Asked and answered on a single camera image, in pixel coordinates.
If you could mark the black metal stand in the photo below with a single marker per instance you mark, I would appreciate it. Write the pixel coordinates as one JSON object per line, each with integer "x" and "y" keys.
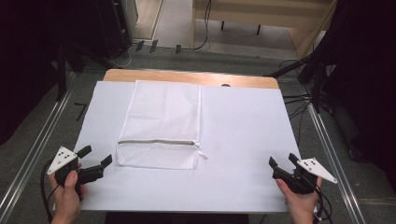
{"x": 316, "y": 81}
{"x": 63, "y": 68}

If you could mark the black cabinet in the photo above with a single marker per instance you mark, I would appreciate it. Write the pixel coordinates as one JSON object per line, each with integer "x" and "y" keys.
{"x": 113, "y": 25}

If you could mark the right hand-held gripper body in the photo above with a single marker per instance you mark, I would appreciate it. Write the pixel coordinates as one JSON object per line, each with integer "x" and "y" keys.
{"x": 306, "y": 175}

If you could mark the black curtain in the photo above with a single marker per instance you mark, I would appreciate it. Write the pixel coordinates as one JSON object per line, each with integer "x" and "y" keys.
{"x": 367, "y": 77}
{"x": 25, "y": 56}

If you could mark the person's left hand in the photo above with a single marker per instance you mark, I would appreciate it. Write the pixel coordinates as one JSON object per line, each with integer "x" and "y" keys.
{"x": 67, "y": 199}

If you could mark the person's right hand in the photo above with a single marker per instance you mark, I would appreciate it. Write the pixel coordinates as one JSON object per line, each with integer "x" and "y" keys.
{"x": 300, "y": 203}

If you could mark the wooden table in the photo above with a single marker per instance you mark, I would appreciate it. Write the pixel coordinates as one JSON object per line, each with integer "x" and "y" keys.
{"x": 186, "y": 76}

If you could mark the white table cover sheet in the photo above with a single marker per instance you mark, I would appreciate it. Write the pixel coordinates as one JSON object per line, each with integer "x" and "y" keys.
{"x": 243, "y": 140}

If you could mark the light wooden bench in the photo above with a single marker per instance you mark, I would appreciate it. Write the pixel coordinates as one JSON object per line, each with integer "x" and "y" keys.
{"x": 267, "y": 15}

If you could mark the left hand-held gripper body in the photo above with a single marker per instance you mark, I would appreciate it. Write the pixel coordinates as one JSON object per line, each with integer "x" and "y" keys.
{"x": 63, "y": 158}

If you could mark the metal floor rail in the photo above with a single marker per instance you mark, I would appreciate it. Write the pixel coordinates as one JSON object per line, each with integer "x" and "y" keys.
{"x": 34, "y": 149}
{"x": 333, "y": 155}

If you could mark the person's dark clothing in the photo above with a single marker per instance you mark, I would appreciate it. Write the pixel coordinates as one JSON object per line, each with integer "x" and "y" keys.
{"x": 174, "y": 218}

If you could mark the white mesh laundry bag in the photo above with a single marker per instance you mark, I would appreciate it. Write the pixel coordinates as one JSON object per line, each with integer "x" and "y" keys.
{"x": 163, "y": 124}

